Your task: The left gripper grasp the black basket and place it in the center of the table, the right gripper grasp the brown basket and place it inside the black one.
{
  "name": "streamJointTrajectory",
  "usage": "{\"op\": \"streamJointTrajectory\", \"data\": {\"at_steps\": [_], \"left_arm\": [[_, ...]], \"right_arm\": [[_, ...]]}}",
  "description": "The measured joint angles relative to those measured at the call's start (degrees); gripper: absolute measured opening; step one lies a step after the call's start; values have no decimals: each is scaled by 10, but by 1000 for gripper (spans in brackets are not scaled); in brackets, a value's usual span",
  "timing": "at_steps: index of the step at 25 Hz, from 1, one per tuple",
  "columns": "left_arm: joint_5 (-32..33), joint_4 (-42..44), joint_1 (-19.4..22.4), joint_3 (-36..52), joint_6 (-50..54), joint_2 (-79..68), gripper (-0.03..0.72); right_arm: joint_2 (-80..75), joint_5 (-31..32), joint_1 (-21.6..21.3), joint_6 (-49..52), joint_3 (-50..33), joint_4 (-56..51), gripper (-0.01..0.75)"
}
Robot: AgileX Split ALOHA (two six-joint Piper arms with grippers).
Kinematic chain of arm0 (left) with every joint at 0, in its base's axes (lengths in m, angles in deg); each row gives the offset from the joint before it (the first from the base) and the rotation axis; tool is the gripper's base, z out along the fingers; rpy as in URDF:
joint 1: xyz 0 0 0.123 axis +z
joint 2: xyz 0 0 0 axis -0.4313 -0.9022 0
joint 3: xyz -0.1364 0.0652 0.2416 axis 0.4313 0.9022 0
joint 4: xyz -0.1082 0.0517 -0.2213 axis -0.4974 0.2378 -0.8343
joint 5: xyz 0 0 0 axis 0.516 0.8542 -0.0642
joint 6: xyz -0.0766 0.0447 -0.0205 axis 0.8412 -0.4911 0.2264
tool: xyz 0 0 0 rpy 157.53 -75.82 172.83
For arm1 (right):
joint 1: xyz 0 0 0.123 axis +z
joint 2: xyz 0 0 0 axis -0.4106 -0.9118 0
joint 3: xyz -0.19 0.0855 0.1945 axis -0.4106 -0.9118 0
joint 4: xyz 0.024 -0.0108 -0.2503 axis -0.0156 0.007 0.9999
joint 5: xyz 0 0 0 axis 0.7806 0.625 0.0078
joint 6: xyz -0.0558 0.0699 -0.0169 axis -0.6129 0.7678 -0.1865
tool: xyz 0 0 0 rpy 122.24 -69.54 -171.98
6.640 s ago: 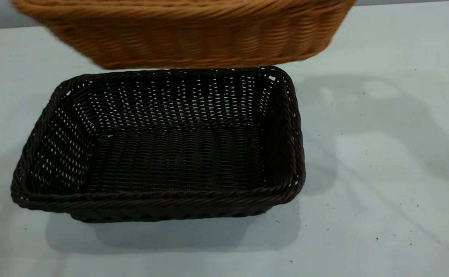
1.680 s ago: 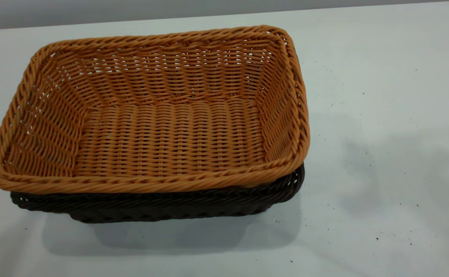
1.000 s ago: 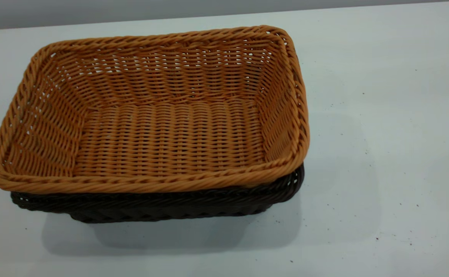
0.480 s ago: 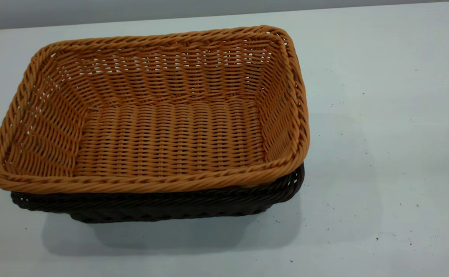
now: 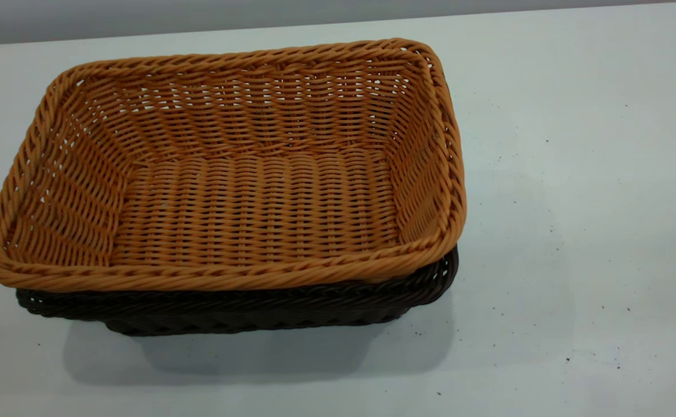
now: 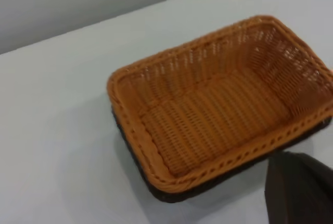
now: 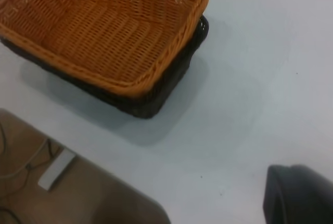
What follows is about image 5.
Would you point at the orange wicker basket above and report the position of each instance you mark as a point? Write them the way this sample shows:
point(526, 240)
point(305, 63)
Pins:
point(256, 214)

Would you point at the black wicker basket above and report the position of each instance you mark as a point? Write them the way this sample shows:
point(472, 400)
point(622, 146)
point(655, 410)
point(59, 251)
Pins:
point(256, 310)

